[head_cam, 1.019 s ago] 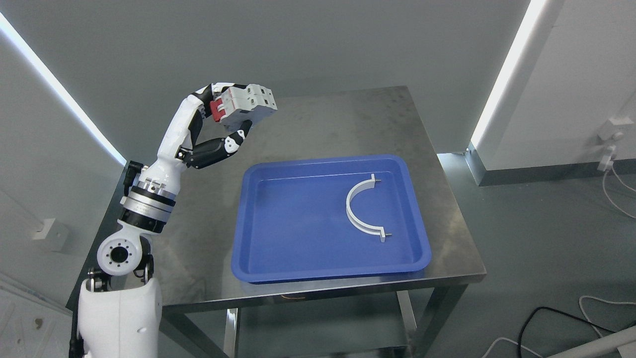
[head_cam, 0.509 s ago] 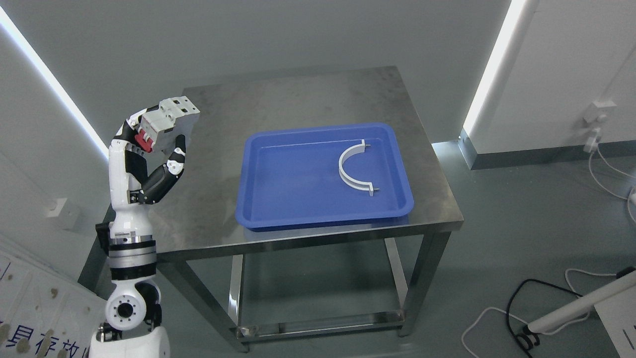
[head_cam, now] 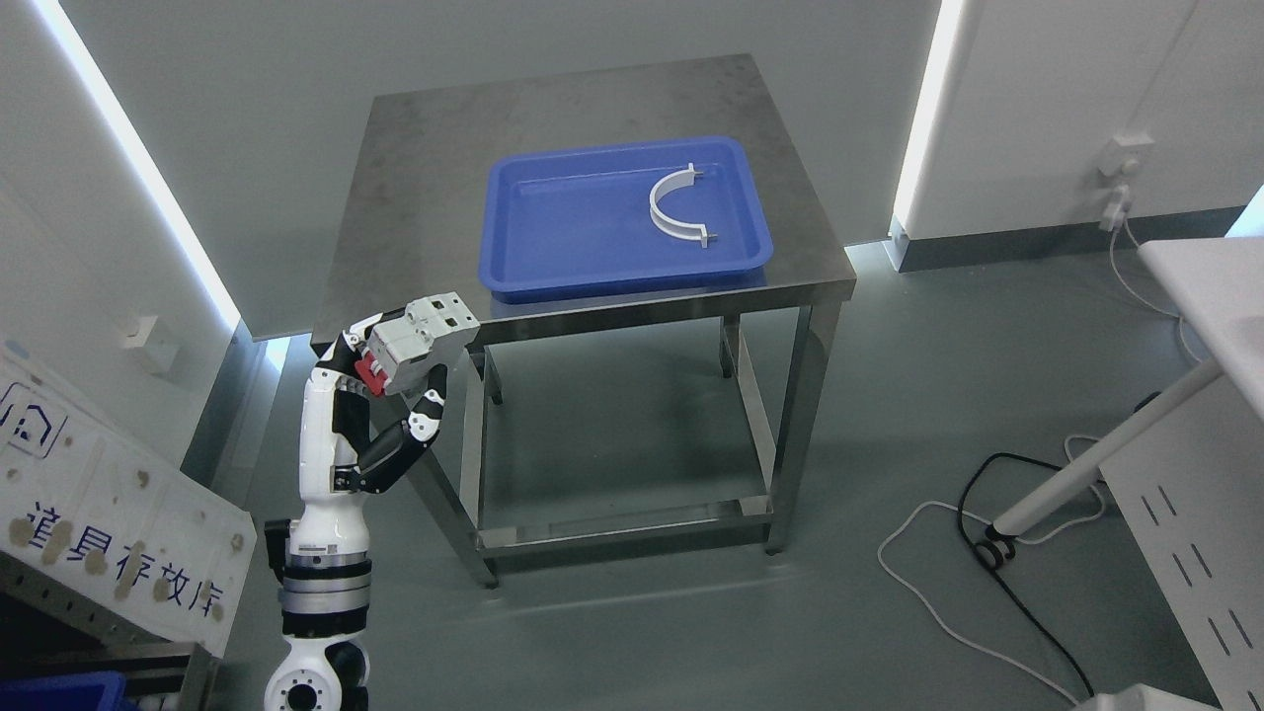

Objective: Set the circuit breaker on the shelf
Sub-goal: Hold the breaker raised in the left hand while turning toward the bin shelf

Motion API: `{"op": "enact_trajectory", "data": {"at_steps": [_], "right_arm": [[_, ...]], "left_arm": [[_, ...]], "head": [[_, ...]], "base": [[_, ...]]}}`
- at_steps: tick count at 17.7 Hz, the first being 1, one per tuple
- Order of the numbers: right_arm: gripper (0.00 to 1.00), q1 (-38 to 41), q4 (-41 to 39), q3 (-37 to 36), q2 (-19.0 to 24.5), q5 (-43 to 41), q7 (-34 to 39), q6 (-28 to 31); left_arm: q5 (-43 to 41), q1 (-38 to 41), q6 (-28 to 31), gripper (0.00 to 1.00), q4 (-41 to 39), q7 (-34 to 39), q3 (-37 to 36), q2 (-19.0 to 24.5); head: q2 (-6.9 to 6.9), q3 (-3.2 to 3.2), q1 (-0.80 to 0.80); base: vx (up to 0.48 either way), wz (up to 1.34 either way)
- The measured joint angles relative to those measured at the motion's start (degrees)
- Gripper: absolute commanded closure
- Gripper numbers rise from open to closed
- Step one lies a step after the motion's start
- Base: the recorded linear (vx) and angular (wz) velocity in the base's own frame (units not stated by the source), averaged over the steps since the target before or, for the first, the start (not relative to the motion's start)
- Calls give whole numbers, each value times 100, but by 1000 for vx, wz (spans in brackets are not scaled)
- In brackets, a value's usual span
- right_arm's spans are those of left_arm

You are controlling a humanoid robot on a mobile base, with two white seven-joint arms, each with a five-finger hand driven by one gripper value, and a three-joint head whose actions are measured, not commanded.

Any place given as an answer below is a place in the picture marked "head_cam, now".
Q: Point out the white wall socket left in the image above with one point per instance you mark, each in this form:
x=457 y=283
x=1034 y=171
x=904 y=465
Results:
x=153 y=346

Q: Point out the white table with leg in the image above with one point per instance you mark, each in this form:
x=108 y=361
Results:
x=1215 y=288

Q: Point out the white wall socket right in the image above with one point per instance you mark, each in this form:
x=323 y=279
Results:
x=1120 y=162

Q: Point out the white curved pipe clamp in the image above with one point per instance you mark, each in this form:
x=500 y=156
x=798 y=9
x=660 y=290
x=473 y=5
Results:
x=692 y=231

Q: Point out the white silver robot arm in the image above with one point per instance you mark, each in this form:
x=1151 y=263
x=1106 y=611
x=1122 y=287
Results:
x=324 y=599

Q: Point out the white sign board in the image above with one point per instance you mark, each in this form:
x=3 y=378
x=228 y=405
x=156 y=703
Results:
x=98 y=512

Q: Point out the white circuit breaker red switch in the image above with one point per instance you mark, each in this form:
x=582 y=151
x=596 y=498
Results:
x=397 y=350

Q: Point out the white wall socket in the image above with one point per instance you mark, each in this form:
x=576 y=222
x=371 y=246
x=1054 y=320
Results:
x=153 y=346
x=1120 y=162

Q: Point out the steel shelf rack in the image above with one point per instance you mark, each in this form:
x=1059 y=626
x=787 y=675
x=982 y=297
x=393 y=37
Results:
x=51 y=629

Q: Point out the blue bin left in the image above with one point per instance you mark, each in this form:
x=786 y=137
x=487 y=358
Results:
x=99 y=690

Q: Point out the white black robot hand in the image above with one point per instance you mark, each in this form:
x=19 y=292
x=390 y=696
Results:
x=353 y=444

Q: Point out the stainless steel table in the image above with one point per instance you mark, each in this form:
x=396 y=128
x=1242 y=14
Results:
x=412 y=225

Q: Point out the blue plastic tray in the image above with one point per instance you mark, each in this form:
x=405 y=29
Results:
x=574 y=223

